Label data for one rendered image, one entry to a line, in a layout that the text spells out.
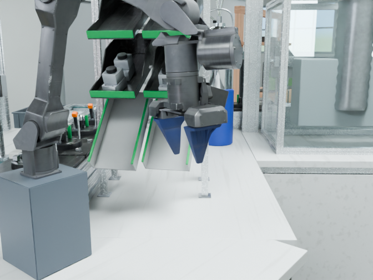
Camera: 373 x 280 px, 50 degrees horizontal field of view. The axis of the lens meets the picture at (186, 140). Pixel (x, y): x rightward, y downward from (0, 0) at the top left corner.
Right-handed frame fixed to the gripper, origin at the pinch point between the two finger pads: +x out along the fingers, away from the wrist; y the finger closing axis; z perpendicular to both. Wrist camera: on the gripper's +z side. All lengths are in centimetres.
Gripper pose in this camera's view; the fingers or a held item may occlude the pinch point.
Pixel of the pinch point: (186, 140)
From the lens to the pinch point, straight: 72.6
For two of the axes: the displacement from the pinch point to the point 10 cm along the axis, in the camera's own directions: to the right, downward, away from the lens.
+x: 0.6, 9.8, 2.1
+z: 8.7, -1.5, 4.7
